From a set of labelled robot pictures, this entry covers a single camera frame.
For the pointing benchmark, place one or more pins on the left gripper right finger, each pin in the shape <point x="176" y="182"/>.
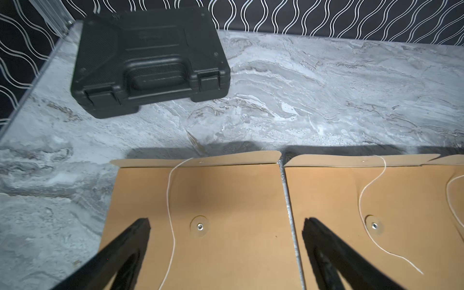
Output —
<point x="331" y="259"/>

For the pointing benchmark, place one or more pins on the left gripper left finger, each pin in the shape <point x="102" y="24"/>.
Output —
<point x="119" y="262"/>

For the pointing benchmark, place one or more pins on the brown file bag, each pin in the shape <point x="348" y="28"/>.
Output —
<point x="448" y="172"/>
<point x="387" y="208"/>
<point x="218" y="223"/>

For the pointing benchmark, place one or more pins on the black plastic tool case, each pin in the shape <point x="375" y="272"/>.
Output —
<point x="130" y="59"/>

